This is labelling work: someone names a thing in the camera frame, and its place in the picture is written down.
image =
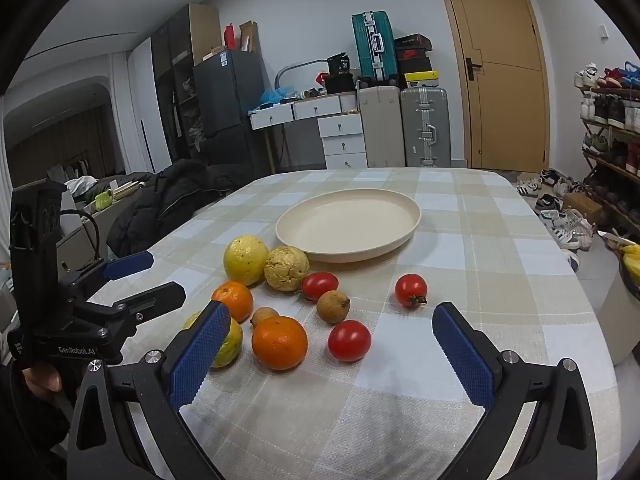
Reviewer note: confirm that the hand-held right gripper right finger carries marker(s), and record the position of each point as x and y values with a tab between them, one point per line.
465	355

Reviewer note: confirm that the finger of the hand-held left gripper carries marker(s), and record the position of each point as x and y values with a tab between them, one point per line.
127	265
150	300

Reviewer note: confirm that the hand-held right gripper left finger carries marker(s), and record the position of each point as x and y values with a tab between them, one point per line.
200	355

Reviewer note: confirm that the green guava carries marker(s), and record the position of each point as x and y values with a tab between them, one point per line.
232	342

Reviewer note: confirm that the small orange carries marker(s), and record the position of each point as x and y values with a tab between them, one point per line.
234	300

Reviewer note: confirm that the small brown longan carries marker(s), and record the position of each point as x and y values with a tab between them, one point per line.
263	316

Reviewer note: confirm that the large orange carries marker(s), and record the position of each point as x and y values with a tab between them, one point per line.
279	342

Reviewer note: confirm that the smooth yellow guava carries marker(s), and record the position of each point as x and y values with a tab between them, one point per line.
245	260

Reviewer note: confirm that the wrinkled yellow guava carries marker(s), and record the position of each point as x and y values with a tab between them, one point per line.
285	270

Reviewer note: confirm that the oblong red tomato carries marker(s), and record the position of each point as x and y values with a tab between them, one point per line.
320	285

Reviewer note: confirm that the large brown longan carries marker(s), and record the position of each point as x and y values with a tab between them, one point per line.
333	306

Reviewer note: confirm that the cream round plate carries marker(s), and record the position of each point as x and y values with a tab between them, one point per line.
350	220

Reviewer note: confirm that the person's left hand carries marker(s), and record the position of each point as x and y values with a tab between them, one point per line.
42	380

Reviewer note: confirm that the lime green object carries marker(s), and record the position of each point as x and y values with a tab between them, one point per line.
102	201

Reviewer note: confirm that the black puffer jacket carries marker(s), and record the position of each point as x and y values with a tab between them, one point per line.
165	200

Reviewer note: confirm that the brown curtain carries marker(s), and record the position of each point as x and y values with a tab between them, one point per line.
60	145

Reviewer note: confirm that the pile of white sneakers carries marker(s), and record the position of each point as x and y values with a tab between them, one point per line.
565	225

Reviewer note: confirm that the dark glass wardrobe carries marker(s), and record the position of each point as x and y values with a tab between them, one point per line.
175	85

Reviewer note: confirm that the brown cardboard box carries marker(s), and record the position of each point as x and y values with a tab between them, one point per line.
582	207

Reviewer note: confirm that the dark grey refrigerator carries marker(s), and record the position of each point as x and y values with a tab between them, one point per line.
230	100

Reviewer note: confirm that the white desk with drawers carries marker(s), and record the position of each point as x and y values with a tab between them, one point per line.
280	112

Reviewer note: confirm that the blue plastic bag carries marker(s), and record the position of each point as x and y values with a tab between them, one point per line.
275	96

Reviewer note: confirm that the silver suitcase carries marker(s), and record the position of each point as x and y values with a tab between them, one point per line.
425	125

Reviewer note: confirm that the beige suitcase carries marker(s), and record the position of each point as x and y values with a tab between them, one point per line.
380	125

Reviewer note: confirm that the white drawer cabinet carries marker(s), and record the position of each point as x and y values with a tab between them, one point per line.
342	140

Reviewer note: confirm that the wooden door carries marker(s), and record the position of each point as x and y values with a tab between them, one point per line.
500	110

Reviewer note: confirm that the open cardboard box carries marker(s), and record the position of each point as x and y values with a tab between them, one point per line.
248	37

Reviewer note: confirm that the wooden shoe rack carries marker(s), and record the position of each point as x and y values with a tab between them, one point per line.
617	132

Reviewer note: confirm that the black bag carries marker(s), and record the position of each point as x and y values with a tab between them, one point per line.
340	85

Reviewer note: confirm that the black printed box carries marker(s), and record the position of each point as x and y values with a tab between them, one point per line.
339	65

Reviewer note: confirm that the black and red shoe box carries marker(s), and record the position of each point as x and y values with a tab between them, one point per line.
412	42

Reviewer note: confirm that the teal suitcase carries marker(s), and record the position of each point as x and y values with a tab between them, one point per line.
370	45

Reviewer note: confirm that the grey arched frame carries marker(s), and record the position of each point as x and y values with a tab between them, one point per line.
285	72

